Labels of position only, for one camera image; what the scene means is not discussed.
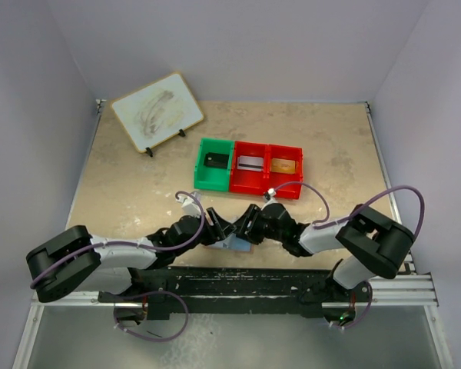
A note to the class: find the red bin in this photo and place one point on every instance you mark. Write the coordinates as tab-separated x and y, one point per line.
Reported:
286	185
246	181

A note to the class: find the red bin middle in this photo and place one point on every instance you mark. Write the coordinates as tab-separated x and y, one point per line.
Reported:
246	181

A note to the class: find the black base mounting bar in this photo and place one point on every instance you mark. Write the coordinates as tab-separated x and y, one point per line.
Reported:
139	292

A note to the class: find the aluminium front frame rail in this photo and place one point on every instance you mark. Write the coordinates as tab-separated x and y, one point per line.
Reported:
280	291

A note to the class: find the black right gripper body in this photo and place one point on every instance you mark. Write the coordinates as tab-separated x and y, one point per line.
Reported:
259	228

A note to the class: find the brown leather card holder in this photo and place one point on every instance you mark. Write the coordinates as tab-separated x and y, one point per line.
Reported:
232	243

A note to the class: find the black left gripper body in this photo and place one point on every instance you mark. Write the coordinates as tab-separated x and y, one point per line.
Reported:
207	236

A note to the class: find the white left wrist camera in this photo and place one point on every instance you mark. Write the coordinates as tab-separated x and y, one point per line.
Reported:
190	206

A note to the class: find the black card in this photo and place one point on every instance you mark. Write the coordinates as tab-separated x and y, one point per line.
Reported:
217	160

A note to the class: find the green plastic bin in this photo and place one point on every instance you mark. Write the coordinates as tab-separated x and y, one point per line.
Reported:
212	179

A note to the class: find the red bin right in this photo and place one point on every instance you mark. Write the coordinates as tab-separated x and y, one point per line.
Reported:
286	185

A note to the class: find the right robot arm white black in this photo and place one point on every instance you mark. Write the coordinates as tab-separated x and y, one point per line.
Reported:
378	245

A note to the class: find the gold card in bin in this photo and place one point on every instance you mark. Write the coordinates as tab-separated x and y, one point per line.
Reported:
283	166

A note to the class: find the white board wooden frame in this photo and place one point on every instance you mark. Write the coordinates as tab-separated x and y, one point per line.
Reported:
156	112

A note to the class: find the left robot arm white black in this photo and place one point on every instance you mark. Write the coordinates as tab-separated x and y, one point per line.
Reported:
76	260

